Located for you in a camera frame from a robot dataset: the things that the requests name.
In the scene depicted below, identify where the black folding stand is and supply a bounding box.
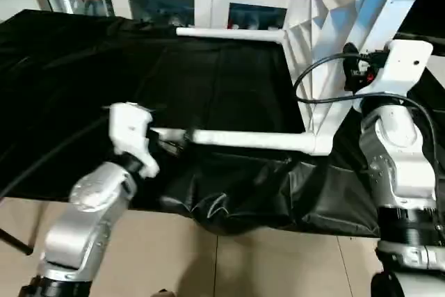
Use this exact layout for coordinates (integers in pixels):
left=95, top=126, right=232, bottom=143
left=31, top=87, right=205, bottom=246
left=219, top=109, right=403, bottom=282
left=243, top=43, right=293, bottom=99
left=0, top=227, right=34, bottom=256

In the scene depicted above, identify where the white plastic table top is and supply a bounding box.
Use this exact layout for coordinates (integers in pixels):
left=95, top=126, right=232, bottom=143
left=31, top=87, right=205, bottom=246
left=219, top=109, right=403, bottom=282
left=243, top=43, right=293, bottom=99
left=282, top=0, right=445, bottom=157

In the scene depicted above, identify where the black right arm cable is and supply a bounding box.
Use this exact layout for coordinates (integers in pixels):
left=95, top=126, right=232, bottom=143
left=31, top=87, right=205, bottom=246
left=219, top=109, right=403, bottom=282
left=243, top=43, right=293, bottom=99
left=292, top=52, right=439, bottom=172

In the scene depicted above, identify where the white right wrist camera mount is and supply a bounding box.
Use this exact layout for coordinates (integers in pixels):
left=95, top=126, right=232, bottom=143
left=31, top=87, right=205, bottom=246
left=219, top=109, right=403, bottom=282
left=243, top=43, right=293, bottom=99
left=372, top=38, right=435, bottom=97

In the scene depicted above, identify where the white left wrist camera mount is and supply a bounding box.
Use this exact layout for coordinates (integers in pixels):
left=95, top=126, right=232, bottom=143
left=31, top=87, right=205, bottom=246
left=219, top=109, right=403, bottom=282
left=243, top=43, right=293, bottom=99
left=106, top=102, right=162, bottom=179

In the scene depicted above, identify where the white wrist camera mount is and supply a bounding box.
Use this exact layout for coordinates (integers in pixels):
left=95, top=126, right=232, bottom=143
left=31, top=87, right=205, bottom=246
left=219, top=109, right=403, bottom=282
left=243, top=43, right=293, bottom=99
left=106, top=102, right=162, bottom=179
left=372, top=38, right=435, bottom=97

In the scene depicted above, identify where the white plastic table leg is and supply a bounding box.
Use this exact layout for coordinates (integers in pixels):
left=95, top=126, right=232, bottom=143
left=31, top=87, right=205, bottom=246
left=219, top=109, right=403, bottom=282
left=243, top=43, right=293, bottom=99
left=175, top=26, right=289, bottom=42
left=149, top=127, right=336, bottom=157

